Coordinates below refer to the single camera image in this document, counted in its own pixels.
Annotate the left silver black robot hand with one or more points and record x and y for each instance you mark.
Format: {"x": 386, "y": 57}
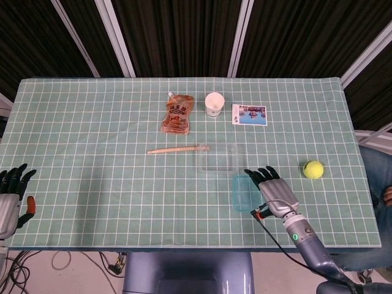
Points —
{"x": 7, "y": 211}

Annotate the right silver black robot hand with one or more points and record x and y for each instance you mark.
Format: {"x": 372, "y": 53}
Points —
{"x": 277, "y": 196}

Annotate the blue plastic lid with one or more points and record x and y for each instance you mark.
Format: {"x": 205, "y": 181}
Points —
{"x": 245, "y": 196}

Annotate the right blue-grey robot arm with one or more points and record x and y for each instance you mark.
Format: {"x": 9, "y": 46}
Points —
{"x": 312, "y": 251}

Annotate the clear plastic container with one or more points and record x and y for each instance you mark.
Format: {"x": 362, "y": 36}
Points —
{"x": 217, "y": 159}

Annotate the person's bare hand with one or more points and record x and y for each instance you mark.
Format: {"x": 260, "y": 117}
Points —
{"x": 388, "y": 197}

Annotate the yellow tennis ball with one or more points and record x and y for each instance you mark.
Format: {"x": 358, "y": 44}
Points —
{"x": 313, "y": 169}

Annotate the blue photo card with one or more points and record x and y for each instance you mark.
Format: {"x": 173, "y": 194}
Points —
{"x": 251, "y": 115}

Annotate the green checkered tablecloth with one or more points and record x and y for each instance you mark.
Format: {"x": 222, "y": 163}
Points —
{"x": 92, "y": 183}

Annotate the person's blue jeans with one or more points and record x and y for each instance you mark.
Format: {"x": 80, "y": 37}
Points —
{"x": 373, "y": 165}

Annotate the wooden stick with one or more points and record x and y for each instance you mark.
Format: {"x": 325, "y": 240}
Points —
{"x": 177, "y": 149}

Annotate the white paper cup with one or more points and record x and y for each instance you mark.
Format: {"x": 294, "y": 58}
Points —
{"x": 214, "y": 104}

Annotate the black chair caster wheel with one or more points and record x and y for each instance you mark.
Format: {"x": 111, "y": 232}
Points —
{"x": 366, "y": 275}

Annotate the black power plug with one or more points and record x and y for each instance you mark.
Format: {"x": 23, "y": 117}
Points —
{"x": 115, "y": 268}

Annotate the blue-grey robot torso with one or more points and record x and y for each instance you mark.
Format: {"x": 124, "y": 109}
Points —
{"x": 183, "y": 275}

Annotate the brown sauce pouch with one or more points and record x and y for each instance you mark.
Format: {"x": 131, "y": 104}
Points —
{"x": 177, "y": 116}

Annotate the black pleated curtain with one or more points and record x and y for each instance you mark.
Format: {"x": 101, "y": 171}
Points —
{"x": 183, "y": 36}

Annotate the white frame piece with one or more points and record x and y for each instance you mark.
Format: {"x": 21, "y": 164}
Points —
{"x": 4, "y": 105}

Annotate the white metal frame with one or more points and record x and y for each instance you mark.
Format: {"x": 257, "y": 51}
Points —
{"x": 367, "y": 136}

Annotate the thin white frame post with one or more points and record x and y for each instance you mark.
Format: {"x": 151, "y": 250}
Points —
{"x": 75, "y": 38}

